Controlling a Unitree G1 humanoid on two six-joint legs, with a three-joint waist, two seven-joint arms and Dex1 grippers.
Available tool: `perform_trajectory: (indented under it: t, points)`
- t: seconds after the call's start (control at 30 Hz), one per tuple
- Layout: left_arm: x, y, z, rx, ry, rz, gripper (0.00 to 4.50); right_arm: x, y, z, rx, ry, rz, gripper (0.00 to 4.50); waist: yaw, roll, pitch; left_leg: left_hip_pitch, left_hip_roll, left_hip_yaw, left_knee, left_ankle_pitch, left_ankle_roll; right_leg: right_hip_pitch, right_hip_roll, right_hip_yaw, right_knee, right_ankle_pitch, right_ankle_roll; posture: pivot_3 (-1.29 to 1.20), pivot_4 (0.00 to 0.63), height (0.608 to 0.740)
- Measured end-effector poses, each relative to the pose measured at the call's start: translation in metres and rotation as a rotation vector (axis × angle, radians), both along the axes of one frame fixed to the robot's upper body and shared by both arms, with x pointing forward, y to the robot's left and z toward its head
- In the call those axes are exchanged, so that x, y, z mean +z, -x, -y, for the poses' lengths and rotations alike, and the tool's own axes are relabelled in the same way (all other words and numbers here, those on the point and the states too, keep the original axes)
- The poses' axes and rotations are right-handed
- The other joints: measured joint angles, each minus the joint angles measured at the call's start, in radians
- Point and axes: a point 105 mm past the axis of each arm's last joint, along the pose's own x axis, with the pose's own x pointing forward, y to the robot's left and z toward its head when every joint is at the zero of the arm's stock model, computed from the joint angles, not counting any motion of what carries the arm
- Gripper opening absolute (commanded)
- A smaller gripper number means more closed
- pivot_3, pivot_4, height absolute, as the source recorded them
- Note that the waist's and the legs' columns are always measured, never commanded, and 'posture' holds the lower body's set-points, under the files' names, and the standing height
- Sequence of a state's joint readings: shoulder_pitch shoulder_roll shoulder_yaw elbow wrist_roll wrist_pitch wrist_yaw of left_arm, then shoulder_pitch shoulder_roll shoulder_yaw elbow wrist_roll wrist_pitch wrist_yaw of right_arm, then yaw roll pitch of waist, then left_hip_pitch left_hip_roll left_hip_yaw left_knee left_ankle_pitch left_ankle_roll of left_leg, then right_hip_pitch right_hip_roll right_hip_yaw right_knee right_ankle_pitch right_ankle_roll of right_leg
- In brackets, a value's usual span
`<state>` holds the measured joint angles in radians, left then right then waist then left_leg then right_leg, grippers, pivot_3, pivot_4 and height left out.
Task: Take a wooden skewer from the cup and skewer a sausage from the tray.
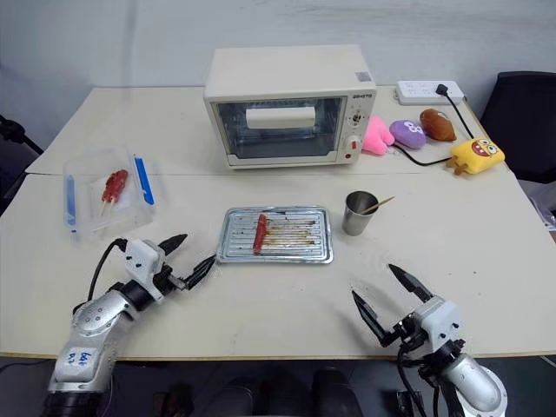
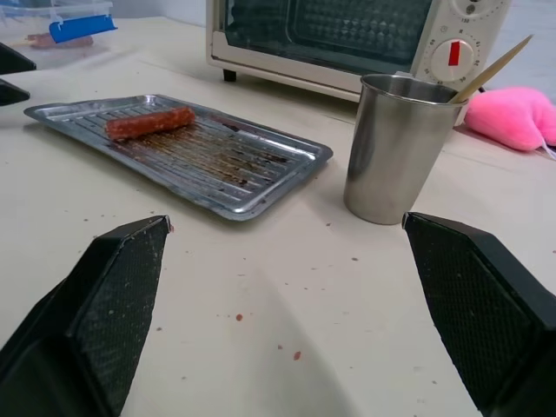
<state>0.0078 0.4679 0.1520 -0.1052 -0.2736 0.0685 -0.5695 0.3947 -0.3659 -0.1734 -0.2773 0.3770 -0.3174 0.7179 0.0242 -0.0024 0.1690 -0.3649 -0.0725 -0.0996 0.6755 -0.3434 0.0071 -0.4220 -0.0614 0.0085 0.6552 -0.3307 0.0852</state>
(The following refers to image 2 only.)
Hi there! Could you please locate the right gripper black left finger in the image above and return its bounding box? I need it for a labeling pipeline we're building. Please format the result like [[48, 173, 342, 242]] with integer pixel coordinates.
[[0, 215, 169, 417]]

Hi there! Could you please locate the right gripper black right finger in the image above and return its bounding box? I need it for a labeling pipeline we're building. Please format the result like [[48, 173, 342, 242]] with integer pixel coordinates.
[[401, 211, 556, 417]]

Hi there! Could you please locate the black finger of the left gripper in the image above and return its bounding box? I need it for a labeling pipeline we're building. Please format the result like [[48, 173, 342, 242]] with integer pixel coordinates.
[[0, 42, 38, 76], [0, 78, 31, 108]]

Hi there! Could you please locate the wooden stick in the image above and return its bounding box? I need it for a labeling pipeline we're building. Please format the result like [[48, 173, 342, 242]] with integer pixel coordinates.
[[447, 34, 534, 105]]

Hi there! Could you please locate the clear plastic storage box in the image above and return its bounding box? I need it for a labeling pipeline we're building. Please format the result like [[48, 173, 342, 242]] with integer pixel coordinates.
[[0, 0, 115, 69]]

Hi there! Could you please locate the blue box latch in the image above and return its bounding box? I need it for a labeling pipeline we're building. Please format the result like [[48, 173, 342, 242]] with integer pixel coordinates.
[[48, 14, 119, 44]]

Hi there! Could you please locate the red-brown grilled sausage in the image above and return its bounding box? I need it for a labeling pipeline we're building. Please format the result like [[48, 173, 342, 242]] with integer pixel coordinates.
[[105, 107, 195, 142]]

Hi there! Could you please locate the stainless steel cup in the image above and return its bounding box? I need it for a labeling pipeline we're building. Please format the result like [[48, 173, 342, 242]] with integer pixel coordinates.
[[342, 73, 470, 226]]

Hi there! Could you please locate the ribbed metal baking tray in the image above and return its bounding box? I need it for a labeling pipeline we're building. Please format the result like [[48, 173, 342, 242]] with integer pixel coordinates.
[[23, 93, 334, 222]]

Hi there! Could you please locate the pink plush toy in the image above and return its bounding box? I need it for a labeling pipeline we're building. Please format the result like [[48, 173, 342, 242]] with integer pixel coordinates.
[[453, 85, 556, 153]]

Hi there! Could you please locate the cream toaster oven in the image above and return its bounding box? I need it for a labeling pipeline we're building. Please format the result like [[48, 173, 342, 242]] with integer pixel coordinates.
[[205, 0, 513, 103]]

